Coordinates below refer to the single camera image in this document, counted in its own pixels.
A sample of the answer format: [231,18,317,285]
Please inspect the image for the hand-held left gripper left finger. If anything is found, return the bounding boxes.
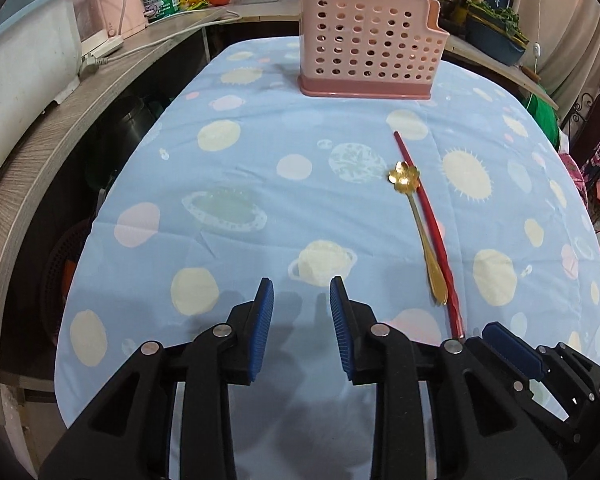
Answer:
[40,276,275,480]

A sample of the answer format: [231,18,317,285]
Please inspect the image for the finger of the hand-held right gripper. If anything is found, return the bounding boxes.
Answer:
[464,337,536,403]
[481,322,548,380]

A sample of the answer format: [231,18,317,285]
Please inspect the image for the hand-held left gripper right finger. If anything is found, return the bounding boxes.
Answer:
[329,275,566,480]

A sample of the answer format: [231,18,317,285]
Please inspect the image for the red chopstick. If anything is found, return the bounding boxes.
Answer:
[393,131,466,343]

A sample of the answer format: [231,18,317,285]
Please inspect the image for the pink perforated utensil holder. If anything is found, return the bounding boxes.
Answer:
[296,0,450,101]

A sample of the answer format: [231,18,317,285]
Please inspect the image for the gold flower spoon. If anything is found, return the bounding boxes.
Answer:
[386,160,448,306]

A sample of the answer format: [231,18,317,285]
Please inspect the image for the red mesh basket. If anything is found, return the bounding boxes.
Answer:
[40,222,92,341]

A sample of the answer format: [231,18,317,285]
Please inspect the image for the green bag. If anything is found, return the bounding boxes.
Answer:
[527,95,561,151]

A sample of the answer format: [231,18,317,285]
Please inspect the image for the black pot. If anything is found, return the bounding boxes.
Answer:
[87,97,156,186]

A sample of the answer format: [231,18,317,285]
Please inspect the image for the dark metal chair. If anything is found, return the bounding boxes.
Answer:
[560,90,600,161]

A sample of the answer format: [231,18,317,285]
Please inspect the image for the blue planter tray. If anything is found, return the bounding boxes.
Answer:
[465,12,528,66]

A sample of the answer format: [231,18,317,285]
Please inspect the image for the white power strip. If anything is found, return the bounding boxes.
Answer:
[82,37,126,59]

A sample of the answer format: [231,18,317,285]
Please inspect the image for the green leafy vegetables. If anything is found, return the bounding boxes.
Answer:
[467,0,523,36]

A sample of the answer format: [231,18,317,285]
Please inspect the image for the beige curtain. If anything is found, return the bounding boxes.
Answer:
[510,0,600,106]

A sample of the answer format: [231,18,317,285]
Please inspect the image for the white tub with blue rim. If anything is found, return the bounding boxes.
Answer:
[0,0,83,201]

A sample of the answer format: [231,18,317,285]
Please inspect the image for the white plug with cable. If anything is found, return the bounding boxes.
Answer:
[79,10,242,78]

